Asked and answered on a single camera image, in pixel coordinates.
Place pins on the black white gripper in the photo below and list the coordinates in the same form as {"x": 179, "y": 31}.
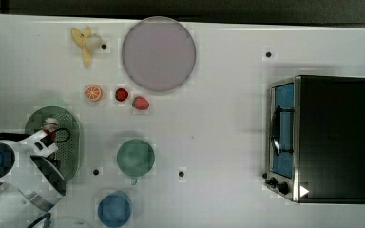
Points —
{"x": 40, "y": 144}

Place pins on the red ketchup bottle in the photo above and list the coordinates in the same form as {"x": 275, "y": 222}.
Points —
{"x": 49, "y": 126}

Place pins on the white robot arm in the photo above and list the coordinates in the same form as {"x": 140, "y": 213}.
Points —
{"x": 33, "y": 183}

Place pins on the green oval strainer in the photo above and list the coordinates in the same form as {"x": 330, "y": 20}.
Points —
{"x": 69, "y": 152}

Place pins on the toy orange half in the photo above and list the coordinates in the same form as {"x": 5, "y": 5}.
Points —
{"x": 94, "y": 93}

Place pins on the dark red toy strawberry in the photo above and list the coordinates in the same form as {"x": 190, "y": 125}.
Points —
{"x": 121, "y": 94}

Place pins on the green mug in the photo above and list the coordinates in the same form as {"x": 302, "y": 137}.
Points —
{"x": 135, "y": 158}

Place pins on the blue cup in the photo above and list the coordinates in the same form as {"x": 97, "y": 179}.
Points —
{"x": 115, "y": 210}

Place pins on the pink red toy strawberry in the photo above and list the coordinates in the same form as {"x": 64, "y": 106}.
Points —
{"x": 140, "y": 103}

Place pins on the lilac round plate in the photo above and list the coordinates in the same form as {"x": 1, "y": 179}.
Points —
{"x": 159, "y": 54}

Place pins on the silver black toaster oven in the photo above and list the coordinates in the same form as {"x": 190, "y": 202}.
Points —
{"x": 316, "y": 139}

